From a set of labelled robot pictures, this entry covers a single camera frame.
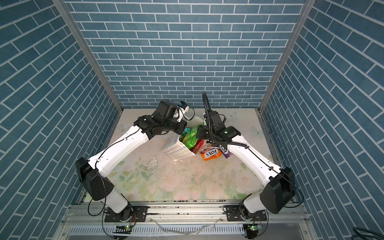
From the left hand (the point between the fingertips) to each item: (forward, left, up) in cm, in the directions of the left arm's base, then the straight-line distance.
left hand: (187, 123), depth 77 cm
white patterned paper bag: (-10, +5, -9) cm, 15 cm away
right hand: (-1, -5, -4) cm, 6 cm away
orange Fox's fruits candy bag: (-4, -14, -25) cm, 29 cm away
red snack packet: (-6, -7, -11) cm, 14 cm away
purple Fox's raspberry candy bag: (-3, -23, -25) cm, 34 cm away
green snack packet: (-3, -1, -9) cm, 9 cm away
